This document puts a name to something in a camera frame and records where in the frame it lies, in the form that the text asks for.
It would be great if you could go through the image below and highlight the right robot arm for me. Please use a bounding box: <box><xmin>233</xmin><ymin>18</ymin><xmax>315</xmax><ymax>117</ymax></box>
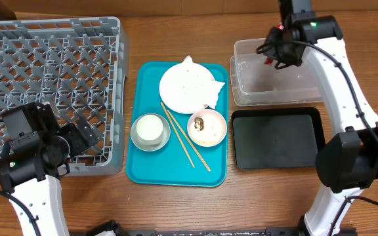
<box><xmin>257</xmin><ymin>0</ymin><xmax>378</xmax><ymax>235</ymax></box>

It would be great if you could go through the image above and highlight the grey bowl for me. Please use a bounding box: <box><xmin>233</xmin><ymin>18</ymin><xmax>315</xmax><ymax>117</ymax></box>
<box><xmin>130</xmin><ymin>113</ymin><xmax>171</xmax><ymax>152</ymax></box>

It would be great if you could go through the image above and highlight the pink bowl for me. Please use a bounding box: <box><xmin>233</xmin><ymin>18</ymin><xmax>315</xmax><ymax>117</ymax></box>
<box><xmin>186</xmin><ymin>109</ymin><xmax>228</xmax><ymax>148</ymax></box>

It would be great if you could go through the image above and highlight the clear plastic bin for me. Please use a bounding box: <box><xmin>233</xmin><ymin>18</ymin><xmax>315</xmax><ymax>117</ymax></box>
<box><xmin>230</xmin><ymin>38</ymin><xmax>322</xmax><ymax>106</ymax></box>

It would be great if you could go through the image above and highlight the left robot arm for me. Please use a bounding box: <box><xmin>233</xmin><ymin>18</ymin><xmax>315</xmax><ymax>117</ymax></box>
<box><xmin>0</xmin><ymin>102</ymin><xmax>98</xmax><ymax>235</ymax></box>

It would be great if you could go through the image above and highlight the teal serving tray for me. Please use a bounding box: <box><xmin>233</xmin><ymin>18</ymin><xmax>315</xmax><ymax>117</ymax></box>
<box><xmin>126</xmin><ymin>62</ymin><xmax>228</xmax><ymax>187</ymax></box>

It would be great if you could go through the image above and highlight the white cup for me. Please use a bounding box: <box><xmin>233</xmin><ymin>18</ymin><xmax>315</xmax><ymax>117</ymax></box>
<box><xmin>136</xmin><ymin>114</ymin><xmax>163</xmax><ymax>146</ymax></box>

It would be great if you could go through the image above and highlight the wooden chopstick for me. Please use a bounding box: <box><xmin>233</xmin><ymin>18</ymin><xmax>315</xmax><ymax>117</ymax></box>
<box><xmin>160</xmin><ymin>102</ymin><xmax>195</xmax><ymax>168</ymax></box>
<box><xmin>166</xmin><ymin>109</ymin><xmax>211</xmax><ymax>172</ymax></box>

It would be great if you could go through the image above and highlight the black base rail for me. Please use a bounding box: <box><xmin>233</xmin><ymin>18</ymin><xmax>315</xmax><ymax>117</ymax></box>
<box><xmin>70</xmin><ymin>220</ymin><xmax>308</xmax><ymax>236</ymax></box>

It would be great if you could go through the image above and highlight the white napkin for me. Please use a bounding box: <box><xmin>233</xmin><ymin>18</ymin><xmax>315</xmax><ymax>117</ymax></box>
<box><xmin>178</xmin><ymin>56</ymin><xmax>225</xmax><ymax>109</ymax></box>

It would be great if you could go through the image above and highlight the grey plastic dish rack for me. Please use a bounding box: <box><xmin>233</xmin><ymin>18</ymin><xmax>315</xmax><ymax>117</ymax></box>
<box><xmin>0</xmin><ymin>16</ymin><xmax>129</xmax><ymax>176</ymax></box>

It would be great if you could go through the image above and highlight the red snack wrapper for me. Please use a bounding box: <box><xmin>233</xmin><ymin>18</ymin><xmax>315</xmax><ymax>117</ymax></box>
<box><xmin>264</xmin><ymin>22</ymin><xmax>284</xmax><ymax>65</ymax></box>

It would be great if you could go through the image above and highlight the large white plate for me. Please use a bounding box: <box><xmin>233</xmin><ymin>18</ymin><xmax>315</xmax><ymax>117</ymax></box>
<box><xmin>159</xmin><ymin>62</ymin><xmax>215</xmax><ymax>114</ymax></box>

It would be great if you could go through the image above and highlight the brown food scrap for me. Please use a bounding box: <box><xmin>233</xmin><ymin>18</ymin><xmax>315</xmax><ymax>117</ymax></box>
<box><xmin>194</xmin><ymin>117</ymin><xmax>204</xmax><ymax>132</ymax></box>

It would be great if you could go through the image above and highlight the wooden chopstick right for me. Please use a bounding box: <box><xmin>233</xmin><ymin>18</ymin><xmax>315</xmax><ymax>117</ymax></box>
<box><xmin>166</xmin><ymin>109</ymin><xmax>211</xmax><ymax>172</ymax></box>

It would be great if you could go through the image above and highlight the wooden chopstick left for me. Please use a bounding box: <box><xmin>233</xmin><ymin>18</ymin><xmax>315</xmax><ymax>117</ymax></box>
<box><xmin>160</xmin><ymin>102</ymin><xmax>195</xmax><ymax>168</ymax></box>

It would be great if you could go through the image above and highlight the black plastic tray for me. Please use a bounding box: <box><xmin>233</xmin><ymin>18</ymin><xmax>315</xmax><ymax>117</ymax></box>
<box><xmin>231</xmin><ymin>107</ymin><xmax>326</xmax><ymax>170</ymax></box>

